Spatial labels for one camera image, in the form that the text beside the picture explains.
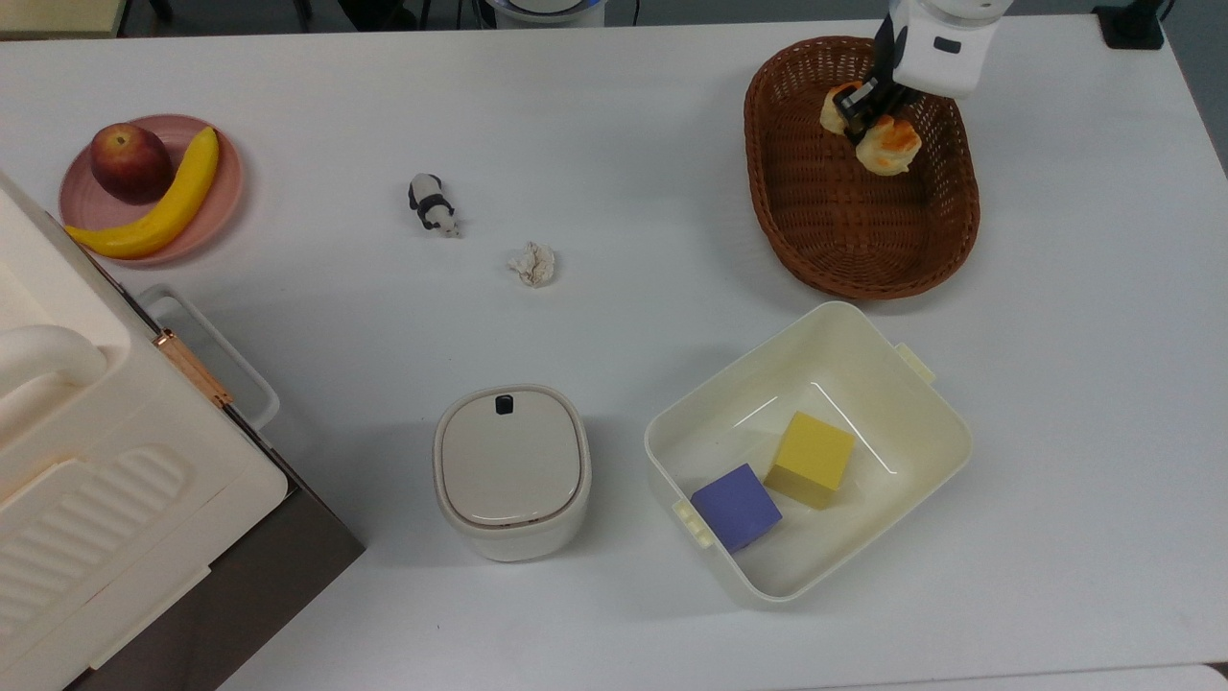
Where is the cream plastic storage box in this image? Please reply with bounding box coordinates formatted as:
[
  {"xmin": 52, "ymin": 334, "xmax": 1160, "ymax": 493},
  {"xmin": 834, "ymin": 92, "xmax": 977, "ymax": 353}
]
[{"xmin": 644, "ymin": 300, "xmax": 974, "ymax": 606}]

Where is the yellow banana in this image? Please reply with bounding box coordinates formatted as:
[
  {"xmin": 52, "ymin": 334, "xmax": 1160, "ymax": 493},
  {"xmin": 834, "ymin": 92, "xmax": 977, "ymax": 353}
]
[{"xmin": 64, "ymin": 127, "xmax": 221, "ymax": 260}]

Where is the beige side table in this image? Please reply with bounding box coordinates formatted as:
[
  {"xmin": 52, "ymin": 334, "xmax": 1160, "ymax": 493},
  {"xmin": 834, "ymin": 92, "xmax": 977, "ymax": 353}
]
[{"xmin": 0, "ymin": 0, "xmax": 131, "ymax": 40}]

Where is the orange glazed bread loaf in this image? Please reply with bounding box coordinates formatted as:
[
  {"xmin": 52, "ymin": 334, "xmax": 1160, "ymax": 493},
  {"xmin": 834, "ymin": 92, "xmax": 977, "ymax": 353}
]
[{"xmin": 820, "ymin": 82, "xmax": 923, "ymax": 177}]

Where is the cream countertop oven appliance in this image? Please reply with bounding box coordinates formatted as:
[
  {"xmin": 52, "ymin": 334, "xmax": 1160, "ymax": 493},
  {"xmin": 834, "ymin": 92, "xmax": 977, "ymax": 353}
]
[{"xmin": 0, "ymin": 173, "xmax": 366, "ymax": 691}]

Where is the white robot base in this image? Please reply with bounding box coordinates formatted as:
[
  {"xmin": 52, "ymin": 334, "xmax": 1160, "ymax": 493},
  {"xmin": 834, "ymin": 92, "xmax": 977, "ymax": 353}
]
[{"xmin": 487, "ymin": 0, "xmax": 607, "ymax": 29}]

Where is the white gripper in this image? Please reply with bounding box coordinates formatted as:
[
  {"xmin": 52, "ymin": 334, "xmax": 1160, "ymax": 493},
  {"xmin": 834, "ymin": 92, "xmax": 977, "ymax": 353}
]
[{"xmin": 832, "ymin": 12, "xmax": 1004, "ymax": 146}]

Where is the pink round plate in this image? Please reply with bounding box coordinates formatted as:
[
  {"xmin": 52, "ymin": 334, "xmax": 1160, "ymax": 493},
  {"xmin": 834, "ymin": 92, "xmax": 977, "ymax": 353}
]
[{"xmin": 59, "ymin": 114, "xmax": 246, "ymax": 267}]

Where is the small panda toy figure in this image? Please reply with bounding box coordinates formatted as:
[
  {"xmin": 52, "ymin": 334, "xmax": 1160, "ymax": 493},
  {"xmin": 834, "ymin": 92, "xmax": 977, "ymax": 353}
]
[{"xmin": 408, "ymin": 173, "xmax": 462, "ymax": 239}]

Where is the purple cube block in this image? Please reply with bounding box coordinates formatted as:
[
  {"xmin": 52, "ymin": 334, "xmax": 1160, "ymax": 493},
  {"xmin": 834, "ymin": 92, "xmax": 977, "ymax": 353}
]
[{"xmin": 691, "ymin": 464, "xmax": 783, "ymax": 553}]

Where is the red apple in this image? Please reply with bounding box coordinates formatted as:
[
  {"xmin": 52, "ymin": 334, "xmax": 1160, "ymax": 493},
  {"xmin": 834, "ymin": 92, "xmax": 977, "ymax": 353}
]
[{"xmin": 90, "ymin": 123, "xmax": 175, "ymax": 205}]

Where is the clear appliance door handle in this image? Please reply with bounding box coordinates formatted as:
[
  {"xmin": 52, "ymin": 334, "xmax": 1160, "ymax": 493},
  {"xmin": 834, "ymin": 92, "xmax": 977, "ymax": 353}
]
[{"xmin": 137, "ymin": 285, "xmax": 281, "ymax": 433}]

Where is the copper latch on appliance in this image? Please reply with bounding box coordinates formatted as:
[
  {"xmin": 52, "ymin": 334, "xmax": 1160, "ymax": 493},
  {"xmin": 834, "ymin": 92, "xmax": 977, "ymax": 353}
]
[{"xmin": 153, "ymin": 329, "xmax": 235, "ymax": 409}]

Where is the white lidded trash bin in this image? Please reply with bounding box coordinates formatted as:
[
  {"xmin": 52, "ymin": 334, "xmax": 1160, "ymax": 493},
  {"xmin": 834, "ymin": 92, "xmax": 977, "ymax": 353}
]
[{"xmin": 433, "ymin": 385, "xmax": 593, "ymax": 562}]

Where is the crumpled white paper ball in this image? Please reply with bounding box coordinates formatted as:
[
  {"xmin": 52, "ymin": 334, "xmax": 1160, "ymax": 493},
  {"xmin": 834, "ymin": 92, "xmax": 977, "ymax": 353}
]
[{"xmin": 507, "ymin": 241, "xmax": 558, "ymax": 288}]

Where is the black clamp mount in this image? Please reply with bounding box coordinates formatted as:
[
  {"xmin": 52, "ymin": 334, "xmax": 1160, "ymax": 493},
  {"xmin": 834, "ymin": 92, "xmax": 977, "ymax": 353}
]
[{"xmin": 1092, "ymin": 0, "xmax": 1173, "ymax": 51}]

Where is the yellow cube block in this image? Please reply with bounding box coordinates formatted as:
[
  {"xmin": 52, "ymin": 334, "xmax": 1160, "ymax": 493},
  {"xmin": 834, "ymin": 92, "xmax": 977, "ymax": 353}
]
[{"xmin": 764, "ymin": 412, "xmax": 856, "ymax": 511}]

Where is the brown wicker oval basket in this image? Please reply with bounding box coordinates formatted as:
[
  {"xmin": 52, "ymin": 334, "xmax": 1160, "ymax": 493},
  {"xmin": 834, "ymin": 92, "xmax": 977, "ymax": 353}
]
[{"xmin": 744, "ymin": 36, "xmax": 981, "ymax": 300}]

